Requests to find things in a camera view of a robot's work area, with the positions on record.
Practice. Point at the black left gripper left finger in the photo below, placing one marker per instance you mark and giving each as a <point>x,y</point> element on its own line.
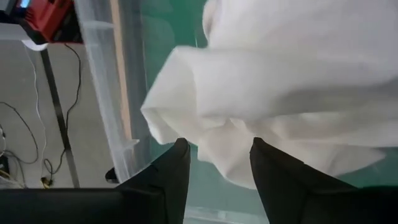
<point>174,180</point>

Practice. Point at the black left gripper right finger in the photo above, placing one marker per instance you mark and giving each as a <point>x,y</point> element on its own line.
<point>280,186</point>

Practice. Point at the light grey waffle towel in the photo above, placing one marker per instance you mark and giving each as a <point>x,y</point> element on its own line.
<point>264,87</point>

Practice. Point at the wooden table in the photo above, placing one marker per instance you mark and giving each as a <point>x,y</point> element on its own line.
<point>122,93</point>

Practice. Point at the clear plastic bin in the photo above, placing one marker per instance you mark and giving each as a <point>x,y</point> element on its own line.
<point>99,62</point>

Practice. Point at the red and black power station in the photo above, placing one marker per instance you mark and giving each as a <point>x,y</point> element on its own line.
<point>46,18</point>

